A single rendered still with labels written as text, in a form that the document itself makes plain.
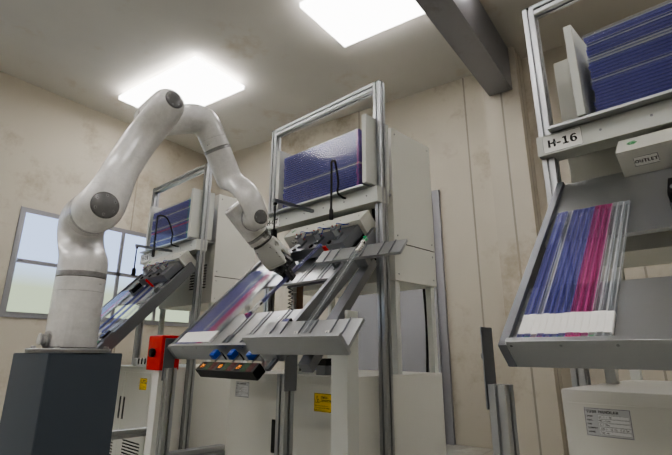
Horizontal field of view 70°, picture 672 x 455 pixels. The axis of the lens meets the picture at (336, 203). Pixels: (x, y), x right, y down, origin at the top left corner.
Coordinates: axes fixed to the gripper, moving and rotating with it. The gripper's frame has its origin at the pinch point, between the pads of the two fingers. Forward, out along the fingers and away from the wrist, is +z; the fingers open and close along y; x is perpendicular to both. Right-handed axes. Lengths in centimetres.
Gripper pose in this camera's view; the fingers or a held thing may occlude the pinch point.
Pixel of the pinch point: (288, 275)
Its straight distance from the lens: 172.9
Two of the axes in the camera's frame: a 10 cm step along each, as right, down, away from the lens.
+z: 5.6, 7.9, 2.4
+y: -7.5, 3.7, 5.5
